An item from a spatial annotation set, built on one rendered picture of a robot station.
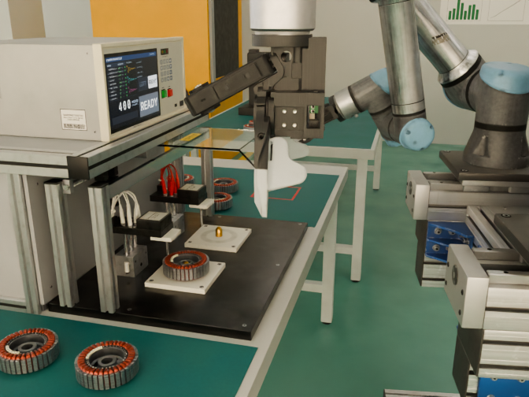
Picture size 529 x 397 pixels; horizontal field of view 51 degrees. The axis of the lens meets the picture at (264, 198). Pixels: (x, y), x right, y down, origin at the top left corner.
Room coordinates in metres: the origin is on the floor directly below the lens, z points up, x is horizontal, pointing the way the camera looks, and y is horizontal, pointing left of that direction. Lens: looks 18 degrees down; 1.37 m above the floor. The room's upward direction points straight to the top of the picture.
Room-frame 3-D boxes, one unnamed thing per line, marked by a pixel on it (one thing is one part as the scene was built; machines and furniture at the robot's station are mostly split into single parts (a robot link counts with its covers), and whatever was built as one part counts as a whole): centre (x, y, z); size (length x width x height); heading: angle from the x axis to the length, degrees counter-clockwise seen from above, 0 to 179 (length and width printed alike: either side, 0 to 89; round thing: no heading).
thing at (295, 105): (0.66, -0.03, 1.29); 0.09 x 0.08 x 0.12; 84
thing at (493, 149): (1.30, -0.56, 1.09); 0.15 x 0.15 x 0.10
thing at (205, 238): (1.45, 0.13, 0.78); 0.15 x 0.15 x 0.01; 75
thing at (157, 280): (1.21, 0.19, 0.78); 0.15 x 0.15 x 0.01; 75
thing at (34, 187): (1.39, 0.41, 0.92); 0.66 x 0.01 x 0.30; 165
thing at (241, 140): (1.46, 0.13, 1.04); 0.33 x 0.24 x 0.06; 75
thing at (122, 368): (0.86, 0.29, 0.77); 0.11 x 0.11 x 0.04
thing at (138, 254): (1.25, 0.33, 0.80); 0.08 x 0.05 x 0.06; 165
